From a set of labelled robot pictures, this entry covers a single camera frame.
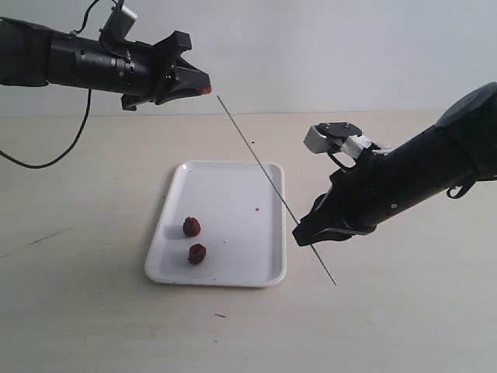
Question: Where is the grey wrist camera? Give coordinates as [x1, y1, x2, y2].
[99, 0, 137, 44]
[303, 121, 393, 160]

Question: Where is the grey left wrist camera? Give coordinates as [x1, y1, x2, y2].
[99, 0, 137, 44]

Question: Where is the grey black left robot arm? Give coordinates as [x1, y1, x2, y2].
[1, 17, 211, 111]

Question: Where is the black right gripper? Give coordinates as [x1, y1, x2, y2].
[292, 151, 388, 246]

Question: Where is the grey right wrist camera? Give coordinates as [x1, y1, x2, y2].
[303, 121, 393, 160]

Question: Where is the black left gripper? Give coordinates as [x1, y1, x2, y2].
[121, 31, 212, 111]

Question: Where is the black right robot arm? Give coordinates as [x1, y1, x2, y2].
[293, 82, 496, 246]

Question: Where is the white rectangular plastic tray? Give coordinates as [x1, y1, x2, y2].
[144, 160, 287, 288]

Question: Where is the red berry bottom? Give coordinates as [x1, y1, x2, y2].
[188, 243, 207, 265]

